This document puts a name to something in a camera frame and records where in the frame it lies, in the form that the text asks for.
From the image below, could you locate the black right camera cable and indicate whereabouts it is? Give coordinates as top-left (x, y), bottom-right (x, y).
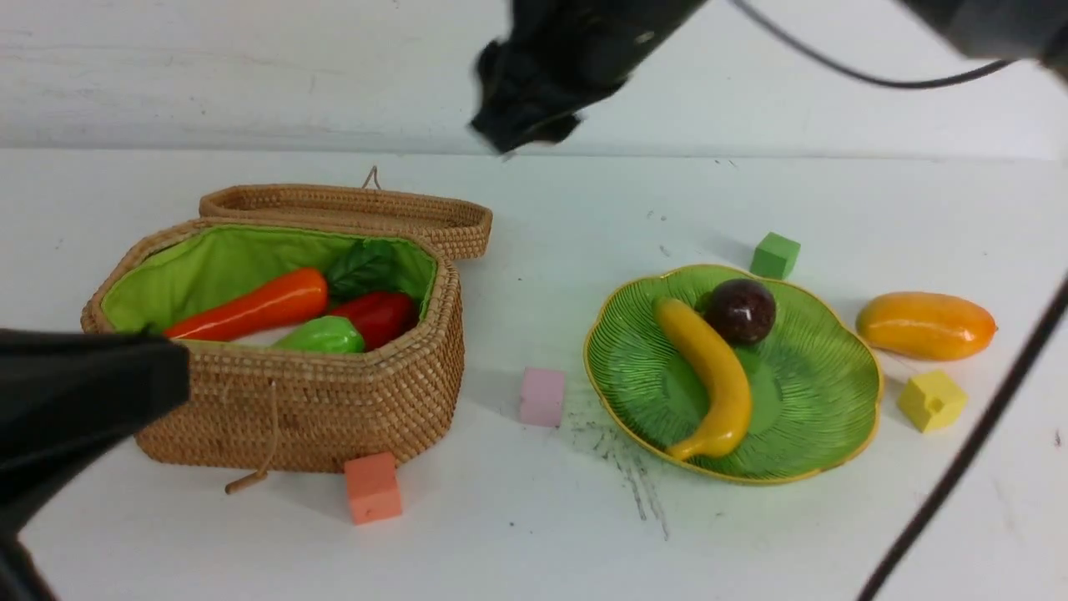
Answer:
top-left (731, 0), bottom-right (1068, 601)

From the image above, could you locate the yellow foam cube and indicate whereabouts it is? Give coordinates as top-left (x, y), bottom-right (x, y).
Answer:
top-left (897, 370), bottom-right (969, 433)

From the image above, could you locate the purple plastic mangosteen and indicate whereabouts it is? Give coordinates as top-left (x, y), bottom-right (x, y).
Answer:
top-left (698, 278), bottom-right (778, 346)

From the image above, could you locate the green leaf-shaped plate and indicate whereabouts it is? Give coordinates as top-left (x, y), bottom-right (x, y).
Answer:
top-left (583, 264), bottom-right (884, 484)

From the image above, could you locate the green plastic bitter gourd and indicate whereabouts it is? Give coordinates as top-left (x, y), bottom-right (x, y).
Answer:
top-left (271, 316), bottom-right (365, 354)

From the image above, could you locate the orange plastic carrot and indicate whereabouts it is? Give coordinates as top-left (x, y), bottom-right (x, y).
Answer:
top-left (163, 239), bottom-right (418, 343)

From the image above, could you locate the pink foam cube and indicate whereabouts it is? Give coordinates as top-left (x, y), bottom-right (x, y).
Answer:
top-left (519, 366), bottom-right (566, 427)

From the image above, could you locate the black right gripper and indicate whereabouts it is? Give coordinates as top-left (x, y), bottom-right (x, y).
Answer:
top-left (470, 1), bottom-right (705, 155)

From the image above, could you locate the yellow plastic banana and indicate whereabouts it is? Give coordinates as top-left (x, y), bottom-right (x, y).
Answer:
top-left (653, 297), bottom-right (753, 462)

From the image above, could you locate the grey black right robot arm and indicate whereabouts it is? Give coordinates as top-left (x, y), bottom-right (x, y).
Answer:
top-left (470, 1), bottom-right (1067, 156)

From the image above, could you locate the orange yellow plastic mango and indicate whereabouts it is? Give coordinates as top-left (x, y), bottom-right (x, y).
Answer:
top-left (855, 290), bottom-right (998, 362)

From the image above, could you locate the woven wicker basket green lining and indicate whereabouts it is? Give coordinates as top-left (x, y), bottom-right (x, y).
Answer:
top-left (81, 218), bottom-right (465, 472)

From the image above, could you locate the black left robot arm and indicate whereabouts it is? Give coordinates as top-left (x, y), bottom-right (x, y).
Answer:
top-left (1, 330), bottom-right (191, 600)

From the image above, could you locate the orange foam cube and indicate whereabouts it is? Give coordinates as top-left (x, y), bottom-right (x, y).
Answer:
top-left (343, 452), bottom-right (404, 525)

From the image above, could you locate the woven wicker basket lid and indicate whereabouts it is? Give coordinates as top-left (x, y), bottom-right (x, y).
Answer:
top-left (199, 168), bottom-right (493, 260)

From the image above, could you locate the green foam cube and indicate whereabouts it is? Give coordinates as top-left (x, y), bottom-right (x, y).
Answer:
top-left (748, 232), bottom-right (801, 280)

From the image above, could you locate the red plastic bell pepper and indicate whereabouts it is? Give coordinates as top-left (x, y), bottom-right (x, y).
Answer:
top-left (327, 290), bottom-right (417, 351)

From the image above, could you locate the white plastic radish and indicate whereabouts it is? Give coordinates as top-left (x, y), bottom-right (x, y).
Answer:
top-left (232, 326), bottom-right (296, 347)

